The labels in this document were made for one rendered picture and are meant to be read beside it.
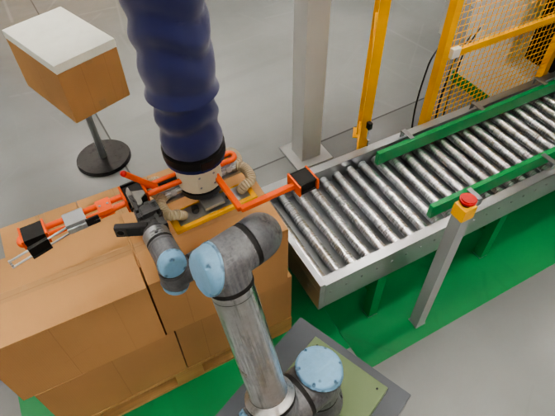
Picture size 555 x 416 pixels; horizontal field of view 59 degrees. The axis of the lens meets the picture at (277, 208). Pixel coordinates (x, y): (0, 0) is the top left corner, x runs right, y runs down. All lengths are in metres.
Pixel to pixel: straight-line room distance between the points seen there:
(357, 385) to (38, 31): 2.71
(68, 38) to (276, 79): 1.92
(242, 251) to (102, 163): 2.83
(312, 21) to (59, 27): 1.54
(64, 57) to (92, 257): 1.41
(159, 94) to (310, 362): 0.93
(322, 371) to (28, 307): 1.10
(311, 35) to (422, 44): 2.26
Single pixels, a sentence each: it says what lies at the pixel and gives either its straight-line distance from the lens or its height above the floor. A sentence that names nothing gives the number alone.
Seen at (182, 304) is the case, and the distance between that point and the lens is 2.11.
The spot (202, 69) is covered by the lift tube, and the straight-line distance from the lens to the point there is 1.49.
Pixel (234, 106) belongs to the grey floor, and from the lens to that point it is 4.21.
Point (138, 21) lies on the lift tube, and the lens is 1.42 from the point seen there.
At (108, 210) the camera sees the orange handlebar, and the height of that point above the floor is 1.25.
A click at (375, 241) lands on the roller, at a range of 2.51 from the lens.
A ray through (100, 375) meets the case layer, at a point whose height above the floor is 0.47.
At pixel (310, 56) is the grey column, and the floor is 0.88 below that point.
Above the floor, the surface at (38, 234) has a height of 1.26.
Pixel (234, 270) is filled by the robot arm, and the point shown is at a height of 1.60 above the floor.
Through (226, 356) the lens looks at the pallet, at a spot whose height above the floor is 0.02.
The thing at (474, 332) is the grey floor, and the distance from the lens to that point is 3.01.
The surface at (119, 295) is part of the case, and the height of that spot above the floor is 0.94.
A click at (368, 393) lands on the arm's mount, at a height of 0.81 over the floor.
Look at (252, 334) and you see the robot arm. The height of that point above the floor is 1.40.
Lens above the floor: 2.51
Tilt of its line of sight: 49 degrees down
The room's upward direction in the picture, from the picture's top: 1 degrees counter-clockwise
